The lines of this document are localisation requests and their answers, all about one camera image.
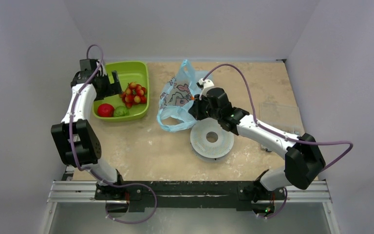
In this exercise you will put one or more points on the white perforated filament spool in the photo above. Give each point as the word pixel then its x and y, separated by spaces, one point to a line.
pixel 209 141

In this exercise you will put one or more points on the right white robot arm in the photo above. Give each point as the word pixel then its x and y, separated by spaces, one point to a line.
pixel 302 162

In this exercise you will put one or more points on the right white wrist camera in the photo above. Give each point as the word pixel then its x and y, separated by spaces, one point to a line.
pixel 205 85

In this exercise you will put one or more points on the green fake fruit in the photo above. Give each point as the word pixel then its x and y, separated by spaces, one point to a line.
pixel 121 111

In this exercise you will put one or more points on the aluminium frame rail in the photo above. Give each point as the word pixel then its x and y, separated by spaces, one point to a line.
pixel 84 191

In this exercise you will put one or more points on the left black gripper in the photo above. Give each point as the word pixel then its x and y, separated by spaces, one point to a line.
pixel 113 89

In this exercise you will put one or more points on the green plastic tub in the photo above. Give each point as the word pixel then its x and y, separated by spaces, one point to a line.
pixel 127 72

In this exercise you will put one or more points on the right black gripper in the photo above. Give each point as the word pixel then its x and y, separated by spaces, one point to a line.
pixel 196 107

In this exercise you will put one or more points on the blue plastic bag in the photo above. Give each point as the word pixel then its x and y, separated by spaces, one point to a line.
pixel 175 101

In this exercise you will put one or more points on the red fake apple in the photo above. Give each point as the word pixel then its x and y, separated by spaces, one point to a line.
pixel 105 110

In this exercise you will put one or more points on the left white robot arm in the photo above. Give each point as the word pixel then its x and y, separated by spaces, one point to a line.
pixel 75 140

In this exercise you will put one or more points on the red fake fruits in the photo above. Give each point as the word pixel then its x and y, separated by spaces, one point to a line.
pixel 134 94

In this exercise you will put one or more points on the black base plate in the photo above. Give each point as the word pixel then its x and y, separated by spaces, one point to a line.
pixel 238 195

